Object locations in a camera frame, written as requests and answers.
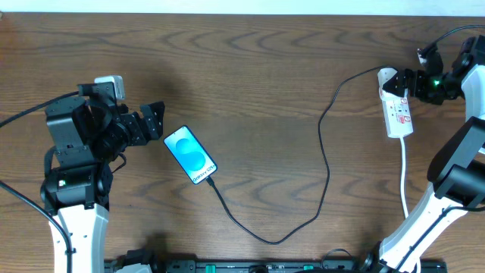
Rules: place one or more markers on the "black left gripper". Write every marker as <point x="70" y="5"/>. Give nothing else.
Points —
<point x="138" y="127"/>

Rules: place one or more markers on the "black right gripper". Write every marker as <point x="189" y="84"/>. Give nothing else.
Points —
<point x="408" y="82"/>

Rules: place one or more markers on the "blue Samsung Galaxy smartphone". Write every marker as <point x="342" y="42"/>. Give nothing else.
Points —
<point x="190" y="154"/>

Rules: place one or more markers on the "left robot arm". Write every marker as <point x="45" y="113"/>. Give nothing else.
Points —
<point x="90" y="130"/>

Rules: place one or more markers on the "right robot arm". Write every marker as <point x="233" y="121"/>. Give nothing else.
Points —
<point x="455" y="179"/>

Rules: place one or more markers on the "white USB charger adapter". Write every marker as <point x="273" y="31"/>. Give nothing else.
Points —
<point x="386" y="74"/>

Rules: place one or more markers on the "white power strip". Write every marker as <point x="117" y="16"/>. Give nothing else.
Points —
<point x="396" y="114"/>

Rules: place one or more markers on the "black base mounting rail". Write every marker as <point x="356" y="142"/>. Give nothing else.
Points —
<point x="145" y="260"/>

